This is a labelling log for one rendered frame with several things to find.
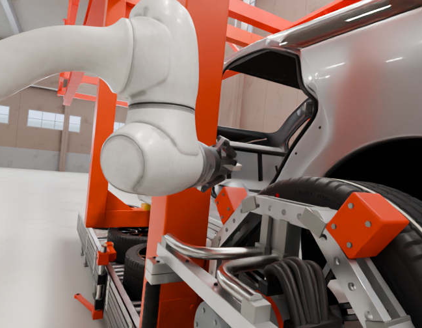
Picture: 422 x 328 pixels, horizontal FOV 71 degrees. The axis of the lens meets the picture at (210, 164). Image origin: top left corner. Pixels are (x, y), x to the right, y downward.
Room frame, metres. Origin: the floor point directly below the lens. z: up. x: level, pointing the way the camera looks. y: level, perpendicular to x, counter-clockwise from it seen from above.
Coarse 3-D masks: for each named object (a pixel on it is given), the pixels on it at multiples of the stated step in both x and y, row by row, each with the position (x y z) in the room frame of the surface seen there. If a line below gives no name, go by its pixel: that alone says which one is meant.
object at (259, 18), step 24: (72, 0) 4.37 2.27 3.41; (96, 0) 3.46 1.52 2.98; (336, 0) 3.90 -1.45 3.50; (360, 0) 3.32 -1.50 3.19; (72, 24) 5.20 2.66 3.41; (96, 24) 4.11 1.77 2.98; (264, 24) 4.17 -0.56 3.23; (288, 24) 4.36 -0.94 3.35; (72, 72) 6.74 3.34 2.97; (72, 96) 9.71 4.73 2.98
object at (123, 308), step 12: (96, 240) 2.73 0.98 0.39; (96, 252) 2.50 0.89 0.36; (96, 264) 2.44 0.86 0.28; (108, 276) 1.97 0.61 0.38; (108, 288) 1.94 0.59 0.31; (120, 288) 1.79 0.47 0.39; (120, 300) 1.66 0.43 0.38; (120, 312) 1.63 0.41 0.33; (132, 312) 1.52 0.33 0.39; (120, 324) 1.61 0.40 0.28; (132, 324) 1.42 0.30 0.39
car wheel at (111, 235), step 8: (112, 232) 2.62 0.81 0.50; (120, 232) 2.65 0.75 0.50; (128, 232) 2.79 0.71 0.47; (136, 232) 2.78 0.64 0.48; (144, 232) 2.91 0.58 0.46; (112, 240) 2.59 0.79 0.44; (120, 240) 2.53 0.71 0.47; (128, 240) 2.51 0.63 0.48; (136, 240) 2.51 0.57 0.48; (144, 240) 2.52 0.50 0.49; (120, 248) 2.53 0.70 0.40; (128, 248) 2.52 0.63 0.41; (120, 256) 2.54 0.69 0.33
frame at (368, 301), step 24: (240, 216) 0.77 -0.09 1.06; (288, 216) 0.61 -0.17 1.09; (312, 216) 0.56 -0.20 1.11; (216, 240) 0.85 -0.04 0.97; (240, 240) 0.85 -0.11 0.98; (216, 264) 0.85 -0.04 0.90; (336, 264) 0.51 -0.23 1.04; (360, 264) 0.51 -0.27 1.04; (360, 288) 0.46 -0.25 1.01; (384, 288) 0.48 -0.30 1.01; (360, 312) 0.46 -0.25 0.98; (384, 312) 0.44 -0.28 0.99
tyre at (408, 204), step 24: (264, 192) 0.82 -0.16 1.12; (288, 192) 0.74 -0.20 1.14; (312, 192) 0.67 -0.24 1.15; (336, 192) 0.62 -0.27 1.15; (360, 192) 0.60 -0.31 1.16; (384, 192) 0.65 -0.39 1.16; (408, 240) 0.50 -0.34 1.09; (384, 264) 0.52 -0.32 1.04; (408, 264) 0.48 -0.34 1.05; (408, 288) 0.48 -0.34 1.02; (408, 312) 0.48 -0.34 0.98
